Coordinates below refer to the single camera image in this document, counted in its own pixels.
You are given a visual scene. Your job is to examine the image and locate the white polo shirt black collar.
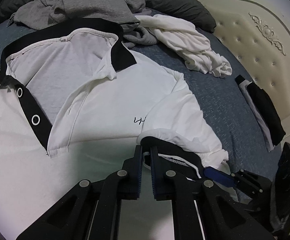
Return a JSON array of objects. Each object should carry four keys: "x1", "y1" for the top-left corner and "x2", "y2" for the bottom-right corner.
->
[{"x1": 0, "y1": 18, "x2": 229, "y2": 239}]

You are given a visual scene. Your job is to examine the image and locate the white long sleeve garment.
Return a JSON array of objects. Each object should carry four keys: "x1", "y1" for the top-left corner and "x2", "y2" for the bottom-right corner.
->
[{"x1": 136, "y1": 14, "x2": 233, "y2": 77}]

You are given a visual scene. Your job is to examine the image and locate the person dark trousers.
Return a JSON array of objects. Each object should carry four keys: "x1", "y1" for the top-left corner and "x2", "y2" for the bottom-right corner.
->
[{"x1": 270, "y1": 142, "x2": 290, "y2": 239}]

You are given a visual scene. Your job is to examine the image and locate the folded black white garment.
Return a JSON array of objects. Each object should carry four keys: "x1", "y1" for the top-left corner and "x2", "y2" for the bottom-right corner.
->
[{"x1": 235, "y1": 75, "x2": 286, "y2": 152}]

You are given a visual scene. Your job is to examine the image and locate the cream tufted headboard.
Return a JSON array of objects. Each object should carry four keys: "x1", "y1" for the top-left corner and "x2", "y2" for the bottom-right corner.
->
[{"x1": 198, "y1": 0, "x2": 290, "y2": 142}]

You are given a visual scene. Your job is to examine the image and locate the dark grey rolled duvet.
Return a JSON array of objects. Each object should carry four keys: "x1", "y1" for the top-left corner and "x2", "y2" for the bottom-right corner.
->
[{"x1": 0, "y1": 0, "x2": 217, "y2": 34}]

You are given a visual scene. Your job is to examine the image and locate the grey sweatshirt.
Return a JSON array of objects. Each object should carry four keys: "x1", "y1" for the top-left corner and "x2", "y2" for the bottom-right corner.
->
[{"x1": 9, "y1": 0, "x2": 156, "y2": 48}]

